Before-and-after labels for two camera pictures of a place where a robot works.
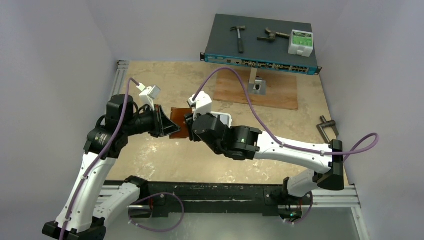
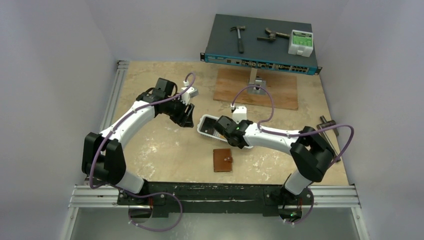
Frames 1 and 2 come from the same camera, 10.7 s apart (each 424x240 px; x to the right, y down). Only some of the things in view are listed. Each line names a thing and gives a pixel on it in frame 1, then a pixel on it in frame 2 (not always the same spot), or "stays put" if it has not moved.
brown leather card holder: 177,116 to 222,160
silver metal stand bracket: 256,85 stays put
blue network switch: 256,43 stays put
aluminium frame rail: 120,76 stays put
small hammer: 240,41 stays put
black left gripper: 160,120 to 181,118
